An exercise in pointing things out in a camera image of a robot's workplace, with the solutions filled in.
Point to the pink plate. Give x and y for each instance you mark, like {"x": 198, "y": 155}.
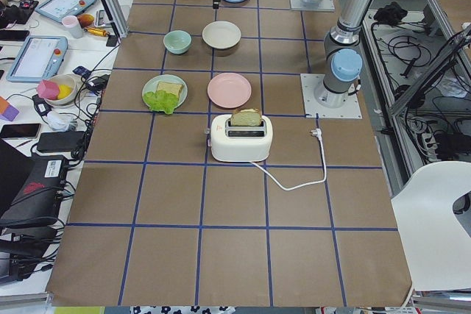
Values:
{"x": 229, "y": 90}

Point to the beige plate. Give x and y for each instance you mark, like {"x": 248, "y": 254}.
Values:
{"x": 221, "y": 35}

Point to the green bowl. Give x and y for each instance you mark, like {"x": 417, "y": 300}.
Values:
{"x": 177, "y": 41}

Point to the bread slice on plate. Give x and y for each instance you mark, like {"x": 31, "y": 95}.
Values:
{"x": 170, "y": 87}

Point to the digital kitchen scale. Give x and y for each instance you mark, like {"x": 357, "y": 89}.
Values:
{"x": 101, "y": 20}

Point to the green plate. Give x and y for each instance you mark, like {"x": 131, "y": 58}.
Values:
{"x": 151, "y": 86}

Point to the green lettuce leaf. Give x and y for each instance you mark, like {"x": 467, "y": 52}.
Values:
{"x": 161, "y": 101}

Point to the toy mango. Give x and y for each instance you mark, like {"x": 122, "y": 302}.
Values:
{"x": 85, "y": 20}

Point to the bread slice in toaster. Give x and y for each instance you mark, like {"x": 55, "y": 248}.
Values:
{"x": 246, "y": 117}

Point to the pink cup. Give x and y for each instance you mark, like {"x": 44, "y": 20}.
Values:
{"x": 72, "y": 24}

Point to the far teach pendant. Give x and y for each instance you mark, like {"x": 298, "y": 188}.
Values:
{"x": 56, "y": 10}

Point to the teach pendant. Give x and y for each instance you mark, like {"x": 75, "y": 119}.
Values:
{"x": 40, "y": 57}
{"x": 56, "y": 10}

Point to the white toaster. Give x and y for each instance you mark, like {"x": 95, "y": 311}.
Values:
{"x": 240, "y": 144}

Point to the near teach pendant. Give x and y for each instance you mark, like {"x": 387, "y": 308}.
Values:
{"x": 40, "y": 57}

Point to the beige bowl with toys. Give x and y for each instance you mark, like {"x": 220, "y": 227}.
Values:
{"x": 59, "y": 90}

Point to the black smartphone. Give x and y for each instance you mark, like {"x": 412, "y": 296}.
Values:
{"x": 20, "y": 131}

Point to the black laptop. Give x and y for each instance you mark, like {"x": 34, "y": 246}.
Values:
{"x": 31, "y": 189}

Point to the white chair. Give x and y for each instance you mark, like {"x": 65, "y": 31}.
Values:
{"x": 436, "y": 245}

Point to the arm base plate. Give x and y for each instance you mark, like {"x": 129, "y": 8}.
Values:
{"x": 319, "y": 102}
{"x": 326, "y": 6}

